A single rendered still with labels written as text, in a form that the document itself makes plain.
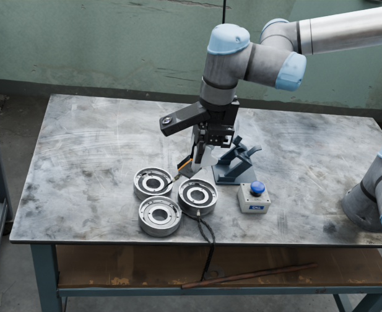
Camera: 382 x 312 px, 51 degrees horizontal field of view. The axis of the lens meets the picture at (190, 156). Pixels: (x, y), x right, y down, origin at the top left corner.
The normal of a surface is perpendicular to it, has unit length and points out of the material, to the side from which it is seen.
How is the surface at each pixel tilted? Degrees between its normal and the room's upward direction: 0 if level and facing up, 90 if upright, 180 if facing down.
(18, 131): 0
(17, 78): 90
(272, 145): 0
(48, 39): 90
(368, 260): 0
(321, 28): 50
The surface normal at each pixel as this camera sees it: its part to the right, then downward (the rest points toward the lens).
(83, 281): 0.15, -0.74
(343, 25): -0.32, -0.11
